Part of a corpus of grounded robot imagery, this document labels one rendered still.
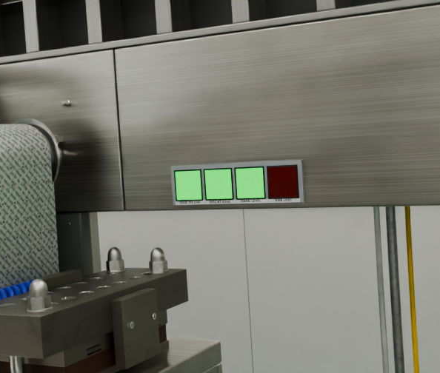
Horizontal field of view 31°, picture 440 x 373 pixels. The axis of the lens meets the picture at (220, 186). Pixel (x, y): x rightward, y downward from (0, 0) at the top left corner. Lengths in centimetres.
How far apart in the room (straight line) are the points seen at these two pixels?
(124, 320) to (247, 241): 274
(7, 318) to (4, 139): 35
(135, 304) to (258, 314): 276
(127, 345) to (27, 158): 38
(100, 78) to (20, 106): 20
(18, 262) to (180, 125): 36
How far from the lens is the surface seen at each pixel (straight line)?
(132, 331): 130
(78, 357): 124
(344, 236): 379
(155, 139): 144
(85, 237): 157
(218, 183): 137
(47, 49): 163
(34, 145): 145
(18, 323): 118
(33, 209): 143
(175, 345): 146
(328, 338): 392
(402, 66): 126
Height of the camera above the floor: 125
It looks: 3 degrees down
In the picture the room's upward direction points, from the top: 4 degrees counter-clockwise
